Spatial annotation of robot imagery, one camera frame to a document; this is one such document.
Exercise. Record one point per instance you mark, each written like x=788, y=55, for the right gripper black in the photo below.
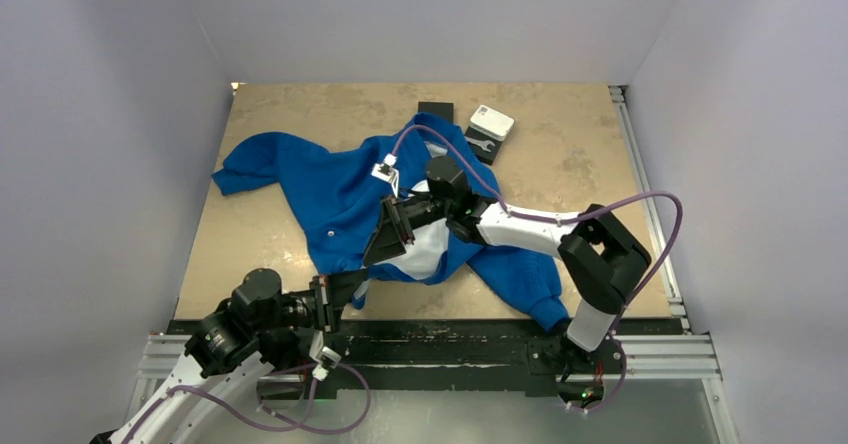
x=392, y=232

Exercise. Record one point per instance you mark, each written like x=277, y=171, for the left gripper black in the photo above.
x=334, y=289

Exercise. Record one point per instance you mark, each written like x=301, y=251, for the blue zip jacket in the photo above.
x=335, y=199

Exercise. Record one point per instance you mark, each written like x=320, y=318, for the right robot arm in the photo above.
x=604, y=260

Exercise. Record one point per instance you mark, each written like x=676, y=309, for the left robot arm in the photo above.
x=258, y=331

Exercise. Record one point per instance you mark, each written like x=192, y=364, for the black flat block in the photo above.
x=444, y=110
x=486, y=158

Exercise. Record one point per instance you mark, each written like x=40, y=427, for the silver wrench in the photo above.
x=485, y=145

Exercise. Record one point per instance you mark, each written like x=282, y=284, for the white small box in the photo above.
x=491, y=122

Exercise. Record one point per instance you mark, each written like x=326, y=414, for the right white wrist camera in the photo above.
x=386, y=171

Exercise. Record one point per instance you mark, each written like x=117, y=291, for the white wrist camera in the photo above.
x=323, y=352
x=386, y=171

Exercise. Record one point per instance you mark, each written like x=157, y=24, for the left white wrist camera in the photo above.
x=323, y=352

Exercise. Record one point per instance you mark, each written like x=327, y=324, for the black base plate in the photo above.
x=485, y=355

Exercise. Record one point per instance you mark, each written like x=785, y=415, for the right side aluminium rail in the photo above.
x=656, y=231

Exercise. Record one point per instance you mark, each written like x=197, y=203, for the aluminium frame rail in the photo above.
x=649, y=357

